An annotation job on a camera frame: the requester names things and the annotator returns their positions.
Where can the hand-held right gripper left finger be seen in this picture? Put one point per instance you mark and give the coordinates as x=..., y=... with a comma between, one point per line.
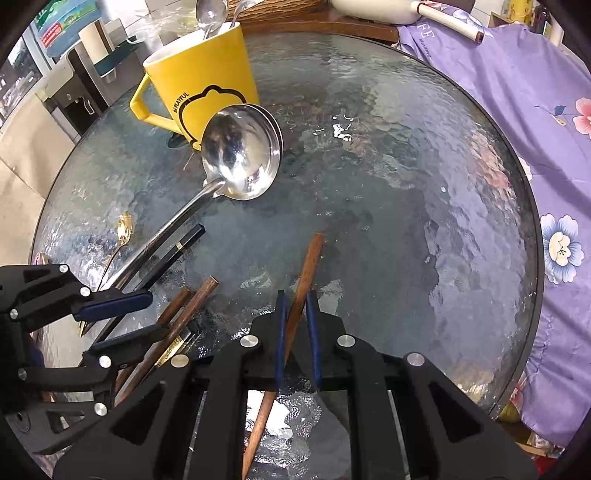
x=280, y=344

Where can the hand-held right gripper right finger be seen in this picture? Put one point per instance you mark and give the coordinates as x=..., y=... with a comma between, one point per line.
x=314, y=344

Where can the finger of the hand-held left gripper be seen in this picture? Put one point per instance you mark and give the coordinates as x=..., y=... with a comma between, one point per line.
x=115, y=304
x=134, y=339

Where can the brown wooden chopstick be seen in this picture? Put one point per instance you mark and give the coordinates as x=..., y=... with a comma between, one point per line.
x=309, y=263
x=178, y=304
x=198, y=300

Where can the small gold spoon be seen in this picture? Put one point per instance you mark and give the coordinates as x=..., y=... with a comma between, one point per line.
x=123, y=228

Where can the steel ladle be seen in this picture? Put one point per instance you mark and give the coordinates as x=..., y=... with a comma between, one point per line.
x=235, y=152

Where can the yellow mug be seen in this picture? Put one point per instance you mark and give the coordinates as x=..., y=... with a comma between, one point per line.
x=203, y=74

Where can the silver spoon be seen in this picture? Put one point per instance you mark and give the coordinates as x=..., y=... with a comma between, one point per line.
x=240, y=11
x=210, y=16

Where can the phone in floral pink case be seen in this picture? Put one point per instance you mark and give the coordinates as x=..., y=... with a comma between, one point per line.
x=40, y=259

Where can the beige cloth cover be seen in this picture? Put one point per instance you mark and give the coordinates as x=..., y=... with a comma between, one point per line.
x=27, y=184

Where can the round glass table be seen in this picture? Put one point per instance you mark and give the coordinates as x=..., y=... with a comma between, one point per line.
x=392, y=207

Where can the water dispenser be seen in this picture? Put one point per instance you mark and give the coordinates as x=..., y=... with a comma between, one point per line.
x=78, y=97

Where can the pile of colourful snack bags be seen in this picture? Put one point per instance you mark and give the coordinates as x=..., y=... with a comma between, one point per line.
x=531, y=429

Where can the teal cup holder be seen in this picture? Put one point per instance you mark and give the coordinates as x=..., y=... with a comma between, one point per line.
x=117, y=62

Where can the sliding glass window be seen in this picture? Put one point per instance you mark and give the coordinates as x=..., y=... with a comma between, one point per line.
x=18, y=78

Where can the white paper cup sleeve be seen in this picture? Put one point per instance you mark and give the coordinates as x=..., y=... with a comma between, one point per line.
x=94, y=48

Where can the blue water jug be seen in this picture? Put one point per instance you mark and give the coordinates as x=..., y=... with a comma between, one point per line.
x=64, y=25

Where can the clear plastic bag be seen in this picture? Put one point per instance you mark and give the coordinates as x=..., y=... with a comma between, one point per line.
x=161, y=21

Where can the purple floral cloth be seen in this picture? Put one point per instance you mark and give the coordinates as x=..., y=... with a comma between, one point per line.
x=545, y=161

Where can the dark wooden counter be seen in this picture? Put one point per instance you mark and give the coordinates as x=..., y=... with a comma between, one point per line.
x=323, y=28

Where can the wicker wash basin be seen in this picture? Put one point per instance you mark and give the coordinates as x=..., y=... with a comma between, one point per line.
x=277, y=9

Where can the white pan with glass lid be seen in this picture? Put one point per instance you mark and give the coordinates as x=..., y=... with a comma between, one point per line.
x=369, y=10

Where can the small wooden box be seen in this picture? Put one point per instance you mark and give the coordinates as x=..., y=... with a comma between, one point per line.
x=499, y=19

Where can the yellow wrap roll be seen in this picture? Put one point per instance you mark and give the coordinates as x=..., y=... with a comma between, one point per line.
x=521, y=11

